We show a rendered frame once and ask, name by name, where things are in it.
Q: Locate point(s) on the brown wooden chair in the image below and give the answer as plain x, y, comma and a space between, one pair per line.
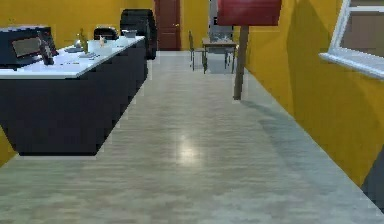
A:
195, 50

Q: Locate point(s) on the brown dining table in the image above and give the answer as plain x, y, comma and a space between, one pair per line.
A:
218, 45

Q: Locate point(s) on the dark red room door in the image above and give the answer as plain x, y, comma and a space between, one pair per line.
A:
168, 23

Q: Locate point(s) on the black fridge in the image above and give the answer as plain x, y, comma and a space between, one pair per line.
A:
140, 30

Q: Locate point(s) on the grey pan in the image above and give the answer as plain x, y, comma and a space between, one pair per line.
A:
129, 33

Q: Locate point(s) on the black toaster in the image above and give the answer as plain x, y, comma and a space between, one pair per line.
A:
105, 33

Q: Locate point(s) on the black white-topped kitchen counter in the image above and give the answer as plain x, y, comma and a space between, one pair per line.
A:
66, 100

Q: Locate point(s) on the green bottle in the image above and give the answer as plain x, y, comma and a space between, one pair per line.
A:
83, 41

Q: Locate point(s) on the white framed window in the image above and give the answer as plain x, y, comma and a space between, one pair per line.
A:
360, 36

